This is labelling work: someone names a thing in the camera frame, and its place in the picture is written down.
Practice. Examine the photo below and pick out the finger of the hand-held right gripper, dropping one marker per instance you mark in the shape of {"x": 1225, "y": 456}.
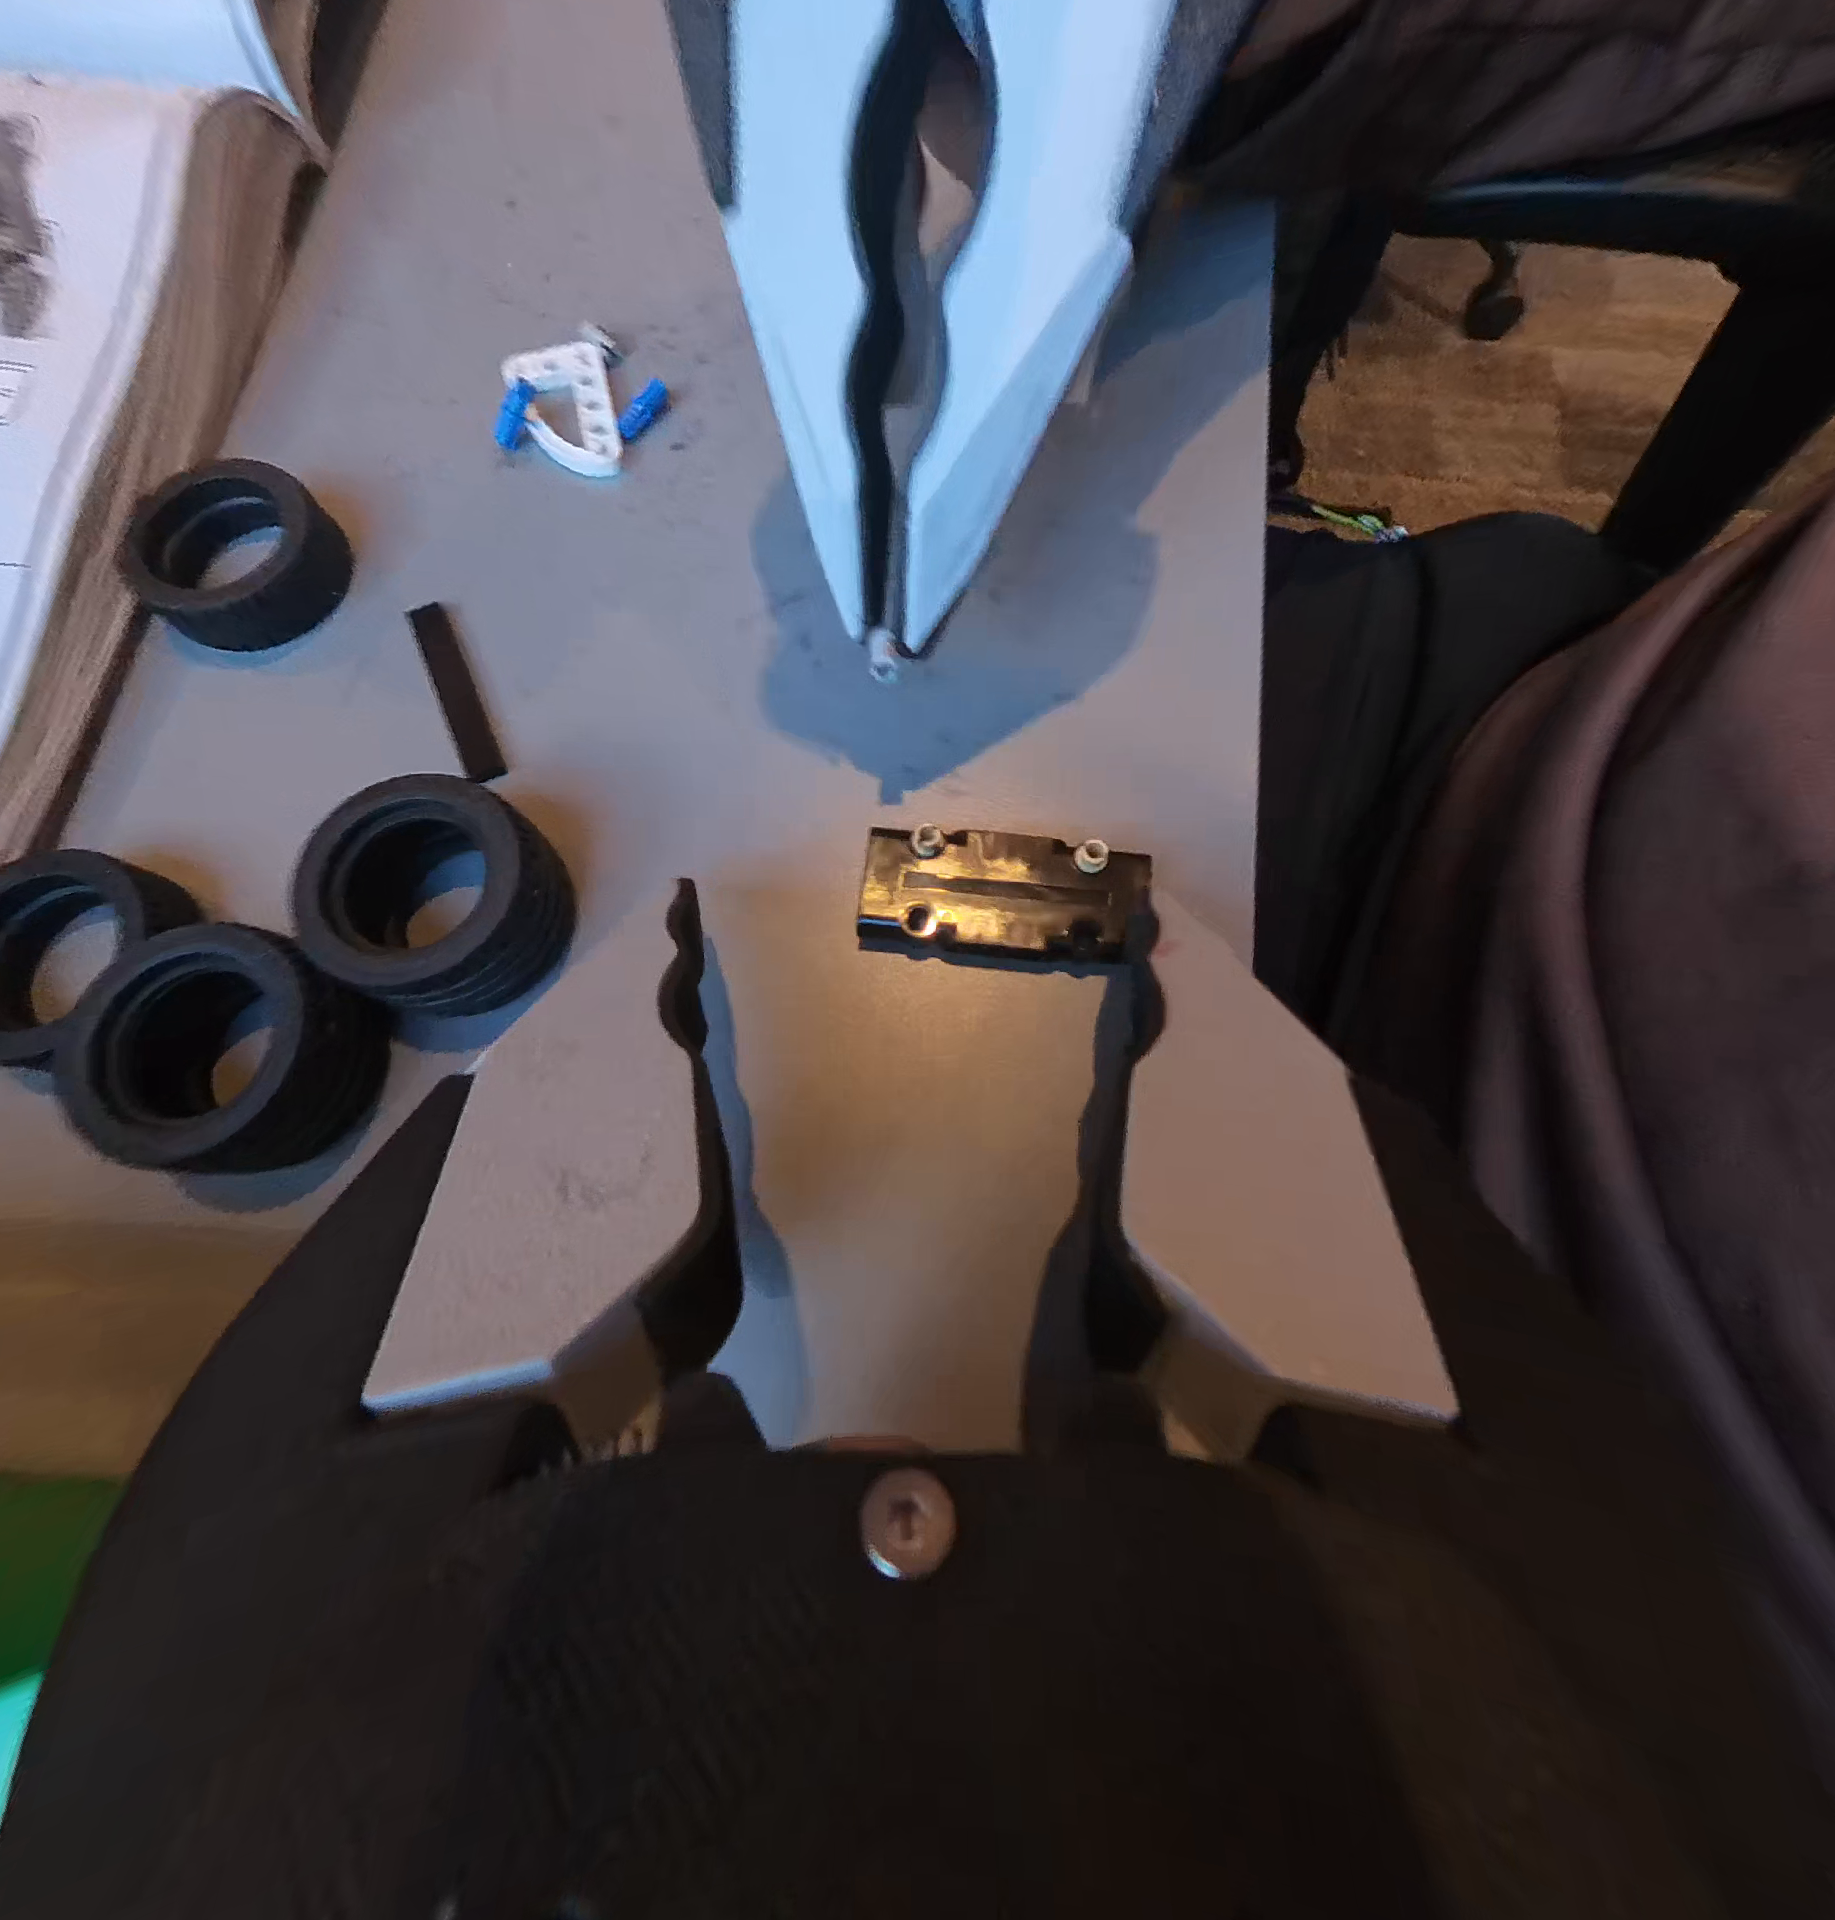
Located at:
{"x": 799, "y": 225}
{"x": 1053, "y": 225}

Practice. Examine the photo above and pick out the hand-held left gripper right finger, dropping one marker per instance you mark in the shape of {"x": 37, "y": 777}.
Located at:
{"x": 1279, "y": 1200}

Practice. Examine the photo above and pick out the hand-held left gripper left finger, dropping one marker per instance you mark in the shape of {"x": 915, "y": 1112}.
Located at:
{"x": 559, "y": 1200}

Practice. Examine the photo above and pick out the grey connector pin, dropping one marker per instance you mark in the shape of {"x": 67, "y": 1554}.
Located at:
{"x": 885, "y": 656}
{"x": 603, "y": 342}

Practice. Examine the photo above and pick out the blue connector pin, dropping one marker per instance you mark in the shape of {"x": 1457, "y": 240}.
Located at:
{"x": 643, "y": 409}
{"x": 513, "y": 421}

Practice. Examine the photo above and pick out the white holed frame piece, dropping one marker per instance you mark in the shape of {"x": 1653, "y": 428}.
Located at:
{"x": 595, "y": 405}

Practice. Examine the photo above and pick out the black panel piece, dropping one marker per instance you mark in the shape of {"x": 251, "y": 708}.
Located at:
{"x": 461, "y": 691}
{"x": 1009, "y": 909}

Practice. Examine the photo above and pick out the green plastic bin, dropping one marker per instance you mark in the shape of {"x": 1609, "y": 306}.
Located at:
{"x": 17, "y": 1575}

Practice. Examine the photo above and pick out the person's right forearm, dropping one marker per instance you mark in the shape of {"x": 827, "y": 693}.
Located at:
{"x": 1533, "y": 61}

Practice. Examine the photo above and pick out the small green yellow tag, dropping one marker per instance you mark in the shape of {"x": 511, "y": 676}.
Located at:
{"x": 1361, "y": 522}

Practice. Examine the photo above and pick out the person's brown hoodie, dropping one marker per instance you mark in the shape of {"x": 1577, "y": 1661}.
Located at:
{"x": 1683, "y": 1051}

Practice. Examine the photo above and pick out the person's black trousers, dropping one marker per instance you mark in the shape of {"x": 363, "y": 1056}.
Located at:
{"x": 1383, "y": 750}

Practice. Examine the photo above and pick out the open instruction booklet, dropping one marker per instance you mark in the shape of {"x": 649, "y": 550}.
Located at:
{"x": 77, "y": 450}

